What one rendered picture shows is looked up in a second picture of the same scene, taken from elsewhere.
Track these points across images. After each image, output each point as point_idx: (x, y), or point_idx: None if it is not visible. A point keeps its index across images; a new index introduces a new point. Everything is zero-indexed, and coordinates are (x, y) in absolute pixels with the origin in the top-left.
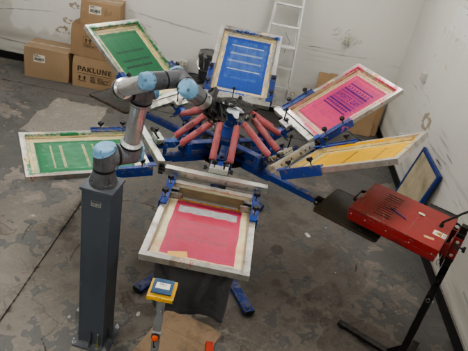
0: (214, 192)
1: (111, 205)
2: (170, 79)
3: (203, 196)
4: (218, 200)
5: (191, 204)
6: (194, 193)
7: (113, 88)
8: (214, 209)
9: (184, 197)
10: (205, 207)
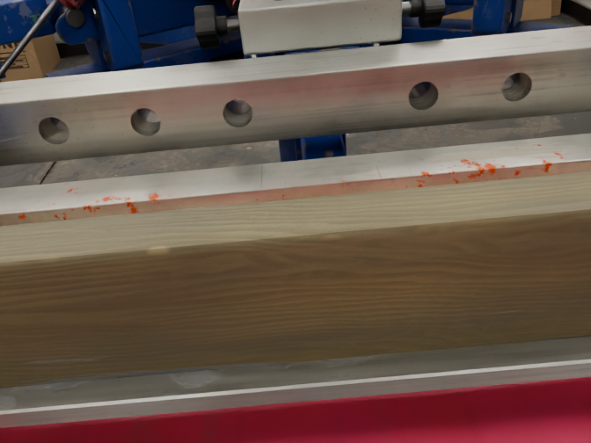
0: (411, 194)
1: None
2: None
3: (246, 301)
4: (496, 294)
5: (139, 440)
6: (104, 299)
7: None
8: (457, 435)
9: (1, 391)
10: (322, 427)
